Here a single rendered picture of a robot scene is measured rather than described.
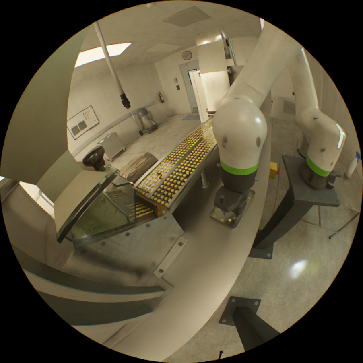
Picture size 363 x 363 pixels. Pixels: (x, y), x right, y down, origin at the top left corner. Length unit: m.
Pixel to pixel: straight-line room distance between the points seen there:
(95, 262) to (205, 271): 0.33
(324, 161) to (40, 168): 0.69
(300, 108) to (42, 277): 0.76
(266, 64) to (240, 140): 0.21
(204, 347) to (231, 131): 1.53
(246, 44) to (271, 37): 4.22
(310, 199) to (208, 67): 0.90
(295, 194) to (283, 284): 1.07
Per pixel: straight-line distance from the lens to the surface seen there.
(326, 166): 0.51
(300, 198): 0.49
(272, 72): 0.34
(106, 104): 4.36
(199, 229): 0.48
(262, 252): 1.32
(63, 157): 0.25
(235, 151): 0.22
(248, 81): 0.33
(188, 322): 0.49
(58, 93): 0.22
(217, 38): 1.02
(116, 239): 0.27
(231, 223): 0.48
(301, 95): 0.58
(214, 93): 0.92
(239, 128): 0.20
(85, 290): 0.22
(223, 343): 1.46
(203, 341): 1.44
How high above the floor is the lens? 1.24
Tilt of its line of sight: 43 degrees down
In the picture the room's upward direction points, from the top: 20 degrees counter-clockwise
